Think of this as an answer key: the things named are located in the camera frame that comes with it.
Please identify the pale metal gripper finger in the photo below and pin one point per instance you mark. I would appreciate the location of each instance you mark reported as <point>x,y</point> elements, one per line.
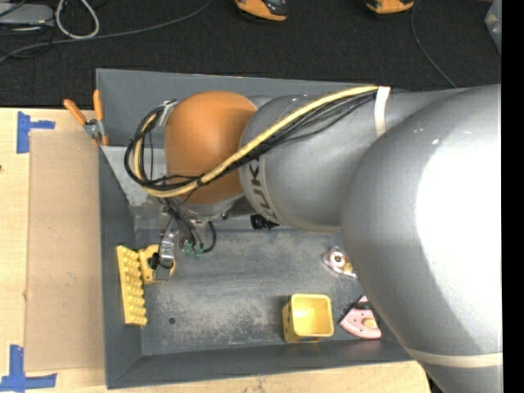
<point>165,257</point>

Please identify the yellow toy piece with hole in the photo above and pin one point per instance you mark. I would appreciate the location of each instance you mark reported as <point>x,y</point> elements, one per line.
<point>147,272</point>

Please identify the yellow studded flat block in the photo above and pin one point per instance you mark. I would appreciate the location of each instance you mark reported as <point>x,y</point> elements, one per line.
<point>132,289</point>

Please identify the grey metal bin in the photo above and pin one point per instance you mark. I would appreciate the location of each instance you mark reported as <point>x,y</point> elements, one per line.
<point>229,285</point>

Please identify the brown cardboard board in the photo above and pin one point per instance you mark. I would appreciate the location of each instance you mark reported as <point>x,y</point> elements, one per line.
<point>61,240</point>

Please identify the yellow square cup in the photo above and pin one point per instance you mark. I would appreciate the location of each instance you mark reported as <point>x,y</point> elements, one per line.
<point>309,319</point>

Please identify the pink round toy piece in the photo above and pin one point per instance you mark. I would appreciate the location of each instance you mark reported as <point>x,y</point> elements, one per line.
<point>337,260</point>

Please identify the pink wedge toy piece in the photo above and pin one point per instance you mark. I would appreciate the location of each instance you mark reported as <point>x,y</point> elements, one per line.
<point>360,323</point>

